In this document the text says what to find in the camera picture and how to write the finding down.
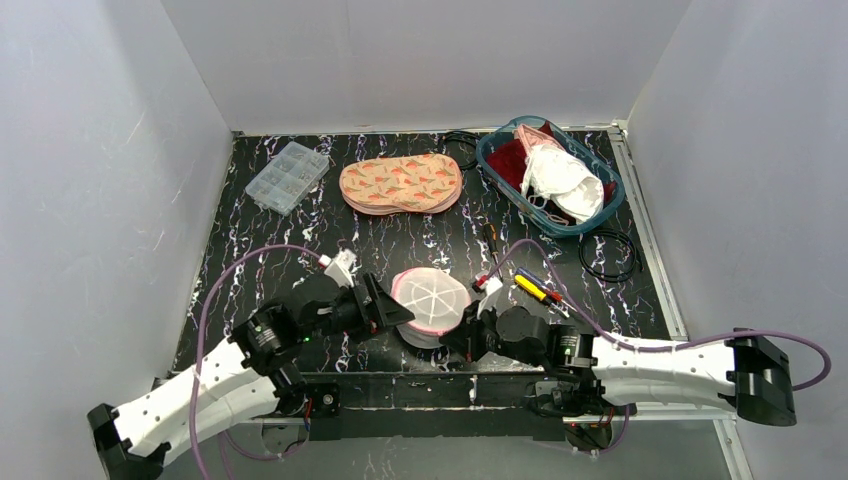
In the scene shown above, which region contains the floral mesh laundry bag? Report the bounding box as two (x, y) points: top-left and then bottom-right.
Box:
(339, 153), (463, 216)

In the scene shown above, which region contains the pink bra in basin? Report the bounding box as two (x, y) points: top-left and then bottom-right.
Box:
(513, 122), (563, 153)

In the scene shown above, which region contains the teal plastic basin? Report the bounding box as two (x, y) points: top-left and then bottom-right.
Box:
(476, 115), (626, 239)

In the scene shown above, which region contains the white round mesh laundry bag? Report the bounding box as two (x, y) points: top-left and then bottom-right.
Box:
(390, 267), (471, 349)

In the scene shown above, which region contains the clear plastic compartment box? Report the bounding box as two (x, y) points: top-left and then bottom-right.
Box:
(246, 142), (330, 216)

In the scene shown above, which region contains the yellow handled screwdriver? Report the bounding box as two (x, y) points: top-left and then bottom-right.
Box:
(514, 274), (561, 307)

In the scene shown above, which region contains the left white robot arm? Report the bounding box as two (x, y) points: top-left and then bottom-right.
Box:
(87, 250), (415, 479)

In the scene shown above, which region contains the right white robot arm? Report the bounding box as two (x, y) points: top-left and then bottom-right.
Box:
(439, 301), (797, 427)

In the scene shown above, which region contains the black cable coil right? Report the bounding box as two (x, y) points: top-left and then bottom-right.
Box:
(578, 226), (644, 285)

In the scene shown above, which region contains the black yellow screwdriver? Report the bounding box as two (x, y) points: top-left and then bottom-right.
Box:
(482, 223), (500, 265)

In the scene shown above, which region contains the black cable coil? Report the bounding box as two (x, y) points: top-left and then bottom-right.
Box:
(439, 130), (481, 172)
(578, 226), (644, 285)

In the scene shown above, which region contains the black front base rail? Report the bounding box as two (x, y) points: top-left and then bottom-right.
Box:
(148, 367), (637, 442)

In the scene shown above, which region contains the white bra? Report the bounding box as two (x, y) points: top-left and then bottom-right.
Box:
(520, 144), (604, 223)

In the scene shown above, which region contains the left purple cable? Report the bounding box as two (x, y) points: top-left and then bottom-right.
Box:
(188, 244), (333, 480)

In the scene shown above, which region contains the black cable coil back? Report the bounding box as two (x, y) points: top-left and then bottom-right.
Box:
(439, 130), (481, 172)

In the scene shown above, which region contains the dark red cloth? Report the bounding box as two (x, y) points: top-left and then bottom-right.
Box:
(487, 121), (618, 205)

